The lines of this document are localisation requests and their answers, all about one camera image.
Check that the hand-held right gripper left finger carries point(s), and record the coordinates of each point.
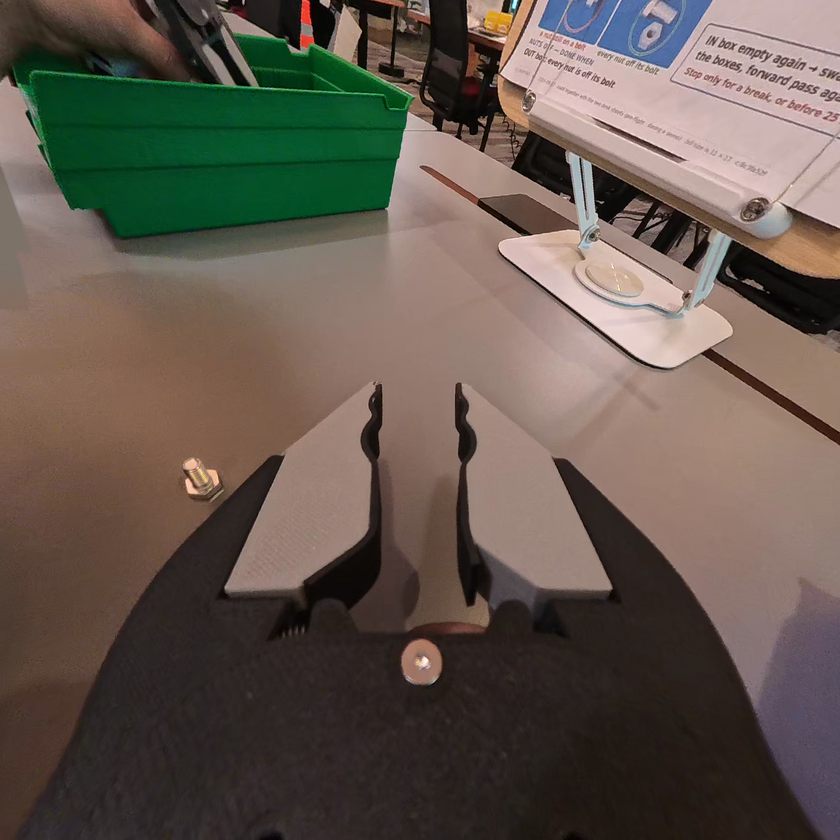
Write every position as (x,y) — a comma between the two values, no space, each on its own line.
(308,518)

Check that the orange traffic cone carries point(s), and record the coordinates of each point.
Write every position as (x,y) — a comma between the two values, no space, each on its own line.
(306,23)

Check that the black office chair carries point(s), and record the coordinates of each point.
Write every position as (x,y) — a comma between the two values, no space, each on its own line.
(453,65)

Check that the green plastic bin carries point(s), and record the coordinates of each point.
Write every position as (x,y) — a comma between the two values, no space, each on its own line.
(229,177)

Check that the white document stand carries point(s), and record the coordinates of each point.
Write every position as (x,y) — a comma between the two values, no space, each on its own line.
(656,334)

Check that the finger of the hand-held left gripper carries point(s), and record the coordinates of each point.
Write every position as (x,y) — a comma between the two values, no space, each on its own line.
(226,62)

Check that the silver hex bolt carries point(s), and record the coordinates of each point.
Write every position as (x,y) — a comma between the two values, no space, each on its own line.
(200,482)

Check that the printed instruction sheet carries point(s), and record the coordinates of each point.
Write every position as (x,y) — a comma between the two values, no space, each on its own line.
(722,72)

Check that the person's left hand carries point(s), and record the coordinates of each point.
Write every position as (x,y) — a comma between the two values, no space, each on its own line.
(65,33)

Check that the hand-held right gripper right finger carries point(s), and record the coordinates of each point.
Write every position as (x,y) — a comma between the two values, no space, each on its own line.
(531,525)

